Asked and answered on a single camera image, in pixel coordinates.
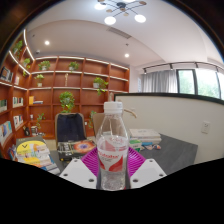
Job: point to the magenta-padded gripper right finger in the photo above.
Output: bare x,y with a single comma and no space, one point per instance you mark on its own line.
146,172

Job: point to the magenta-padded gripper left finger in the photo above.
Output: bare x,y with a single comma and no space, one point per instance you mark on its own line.
76,173

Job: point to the clear plastic water bottle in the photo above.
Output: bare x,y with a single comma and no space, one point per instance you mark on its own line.
112,146

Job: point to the stack of black books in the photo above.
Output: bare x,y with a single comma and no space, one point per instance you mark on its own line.
75,148

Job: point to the green and white box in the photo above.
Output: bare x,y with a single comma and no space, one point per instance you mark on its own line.
135,145

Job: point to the stack of white boxes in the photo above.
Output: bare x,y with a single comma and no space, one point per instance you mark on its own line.
145,135

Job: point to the dark blue chair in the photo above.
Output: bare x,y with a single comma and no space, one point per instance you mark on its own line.
70,128

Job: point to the stack of colourful books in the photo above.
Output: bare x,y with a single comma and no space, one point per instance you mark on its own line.
33,153

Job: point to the tan chair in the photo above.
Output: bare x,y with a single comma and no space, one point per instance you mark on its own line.
97,123

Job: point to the wooden artist mannequin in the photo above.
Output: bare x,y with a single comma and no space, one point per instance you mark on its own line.
130,112

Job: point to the wooden shelf unit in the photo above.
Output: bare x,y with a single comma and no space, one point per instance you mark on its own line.
50,96

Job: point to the window with grey curtain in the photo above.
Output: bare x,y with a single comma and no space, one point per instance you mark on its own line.
180,81

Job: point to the multi-bulb ceiling lamp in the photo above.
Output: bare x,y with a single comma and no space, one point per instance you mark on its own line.
121,10

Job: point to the white wall socket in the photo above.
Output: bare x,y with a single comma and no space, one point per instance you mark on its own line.
206,127

